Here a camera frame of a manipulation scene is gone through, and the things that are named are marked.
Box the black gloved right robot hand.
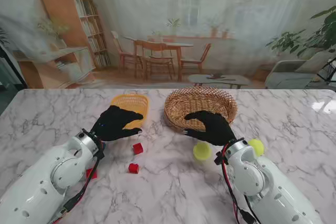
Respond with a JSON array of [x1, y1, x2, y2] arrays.
[[183, 110, 237, 146]]

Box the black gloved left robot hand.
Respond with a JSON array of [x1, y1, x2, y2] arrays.
[[90, 105, 144, 143]]

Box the yellow-green tennis ball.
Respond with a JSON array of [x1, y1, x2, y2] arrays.
[[193, 141, 213, 161], [248, 138, 265, 156]]

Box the yellow perforated plastic basket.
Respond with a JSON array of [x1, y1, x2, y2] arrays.
[[110, 94, 150, 130]]

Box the woven wicker basket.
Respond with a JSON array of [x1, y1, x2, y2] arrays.
[[164, 86, 238, 132]]

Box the black slanted stand pole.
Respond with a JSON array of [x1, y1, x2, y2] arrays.
[[0, 44, 28, 88]]

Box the printed room scene backdrop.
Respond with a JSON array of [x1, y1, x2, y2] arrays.
[[0, 0, 336, 90]]

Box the black tripod stand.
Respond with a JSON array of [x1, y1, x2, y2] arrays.
[[316, 57, 336, 87]]

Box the right arm red-black cables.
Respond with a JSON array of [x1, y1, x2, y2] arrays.
[[215, 144, 260, 224]]

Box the arm red-black cables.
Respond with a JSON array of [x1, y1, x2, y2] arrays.
[[215, 144, 260, 224], [51, 140, 106, 224]]

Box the left arm red-black cables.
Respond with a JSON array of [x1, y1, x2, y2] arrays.
[[51, 140, 106, 224]]

